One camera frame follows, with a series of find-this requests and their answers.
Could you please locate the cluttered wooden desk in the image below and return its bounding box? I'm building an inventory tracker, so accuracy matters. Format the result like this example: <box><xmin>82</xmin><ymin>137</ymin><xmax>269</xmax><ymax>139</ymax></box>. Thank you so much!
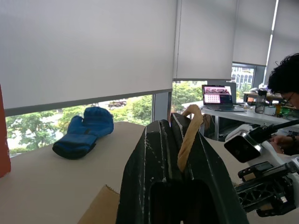
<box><xmin>242</xmin><ymin>87</ymin><xmax>285</xmax><ymax>105</ymax></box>

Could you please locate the open grey laptop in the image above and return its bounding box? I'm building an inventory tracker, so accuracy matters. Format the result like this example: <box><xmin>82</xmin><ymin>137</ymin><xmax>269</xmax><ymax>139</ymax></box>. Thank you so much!
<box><xmin>201</xmin><ymin>82</ymin><xmax>248</xmax><ymax>113</ymax></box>

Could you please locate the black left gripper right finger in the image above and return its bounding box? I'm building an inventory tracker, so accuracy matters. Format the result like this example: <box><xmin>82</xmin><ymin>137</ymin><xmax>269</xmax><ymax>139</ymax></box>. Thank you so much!
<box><xmin>170</xmin><ymin>112</ymin><xmax>249</xmax><ymax>224</ymax></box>

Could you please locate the white office desk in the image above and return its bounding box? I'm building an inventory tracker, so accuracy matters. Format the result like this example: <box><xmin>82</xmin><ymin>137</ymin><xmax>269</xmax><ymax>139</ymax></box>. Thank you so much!
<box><xmin>181</xmin><ymin>100</ymin><xmax>299</xmax><ymax>142</ymax></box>

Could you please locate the dark drinking bottle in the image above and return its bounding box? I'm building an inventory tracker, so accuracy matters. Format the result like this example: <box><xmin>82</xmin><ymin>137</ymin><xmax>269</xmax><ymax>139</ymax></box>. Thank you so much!
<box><xmin>254</xmin><ymin>89</ymin><xmax>267</xmax><ymax>114</ymax></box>

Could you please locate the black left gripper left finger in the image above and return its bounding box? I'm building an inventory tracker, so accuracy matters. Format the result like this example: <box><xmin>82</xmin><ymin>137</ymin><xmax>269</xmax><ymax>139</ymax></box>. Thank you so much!
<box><xmin>116</xmin><ymin>119</ymin><xmax>174</xmax><ymax>224</ymax></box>

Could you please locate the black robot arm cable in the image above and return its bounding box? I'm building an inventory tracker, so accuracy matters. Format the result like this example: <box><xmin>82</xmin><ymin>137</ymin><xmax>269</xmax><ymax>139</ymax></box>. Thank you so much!
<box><xmin>247</xmin><ymin>119</ymin><xmax>299</xmax><ymax>143</ymax></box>

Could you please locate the person's bare hand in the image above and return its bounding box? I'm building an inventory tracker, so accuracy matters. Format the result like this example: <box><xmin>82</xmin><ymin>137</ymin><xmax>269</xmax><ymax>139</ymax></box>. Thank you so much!
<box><xmin>272</xmin><ymin>135</ymin><xmax>293</xmax><ymax>154</ymax></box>

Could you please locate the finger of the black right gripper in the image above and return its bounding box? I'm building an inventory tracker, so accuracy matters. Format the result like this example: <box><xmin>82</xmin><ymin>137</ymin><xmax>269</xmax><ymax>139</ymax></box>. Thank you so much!
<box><xmin>234</xmin><ymin>179</ymin><xmax>284</xmax><ymax>214</ymax></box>
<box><xmin>237</xmin><ymin>161</ymin><xmax>275</xmax><ymax>180</ymax></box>

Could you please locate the narrow white roller blind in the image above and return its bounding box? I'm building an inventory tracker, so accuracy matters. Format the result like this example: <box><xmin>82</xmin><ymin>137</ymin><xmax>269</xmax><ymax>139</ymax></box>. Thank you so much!
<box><xmin>232</xmin><ymin>0</ymin><xmax>279</xmax><ymax>67</ymax></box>

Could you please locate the blue boxing glove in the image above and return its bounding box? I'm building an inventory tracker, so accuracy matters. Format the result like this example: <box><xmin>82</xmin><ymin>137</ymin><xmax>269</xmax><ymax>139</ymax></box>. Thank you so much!
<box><xmin>52</xmin><ymin>106</ymin><xmax>115</xmax><ymax>160</ymax></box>

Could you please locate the orange-red box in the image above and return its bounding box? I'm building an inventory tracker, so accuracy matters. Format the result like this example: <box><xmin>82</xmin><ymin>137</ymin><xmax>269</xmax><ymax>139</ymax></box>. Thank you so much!
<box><xmin>0</xmin><ymin>83</ymin><xmax>12</xmax><ymax>178</ymax></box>

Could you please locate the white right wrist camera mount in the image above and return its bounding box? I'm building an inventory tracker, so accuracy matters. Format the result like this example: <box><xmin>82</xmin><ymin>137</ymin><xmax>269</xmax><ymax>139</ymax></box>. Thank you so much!
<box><xmin>223</xmin><ymin>123</ymin><xmax>299</xmax><ymax>218</ymax></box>

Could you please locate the grey window frame pillar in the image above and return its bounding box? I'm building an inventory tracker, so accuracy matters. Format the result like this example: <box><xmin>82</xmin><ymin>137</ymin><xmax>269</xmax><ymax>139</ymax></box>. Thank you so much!
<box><xmin>152</xmin><ymin>91</ymin><xmax>173</xmax><ymax>128</ymax></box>

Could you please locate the wide white roller blind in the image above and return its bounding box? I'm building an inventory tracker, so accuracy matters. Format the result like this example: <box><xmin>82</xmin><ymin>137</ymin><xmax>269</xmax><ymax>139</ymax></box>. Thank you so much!
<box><xmin>0</xmin><ymin>0</ymin><xmax>178</xmax><ymax>111</ymax></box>

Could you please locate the medium white roller blind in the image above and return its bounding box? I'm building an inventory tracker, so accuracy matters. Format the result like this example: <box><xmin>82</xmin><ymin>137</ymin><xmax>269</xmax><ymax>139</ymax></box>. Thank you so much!
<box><xmin>172</xmin><ymin>0</ymin><xmax>238</xmax><ymax>82</ymax></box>

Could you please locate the person with black hair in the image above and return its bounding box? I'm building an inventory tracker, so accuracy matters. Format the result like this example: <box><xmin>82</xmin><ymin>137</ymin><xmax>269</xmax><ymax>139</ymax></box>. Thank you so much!
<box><xmin>267</xmin><ymin>53</ymin><xmax>299</xmax><ymax>156</ymax></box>

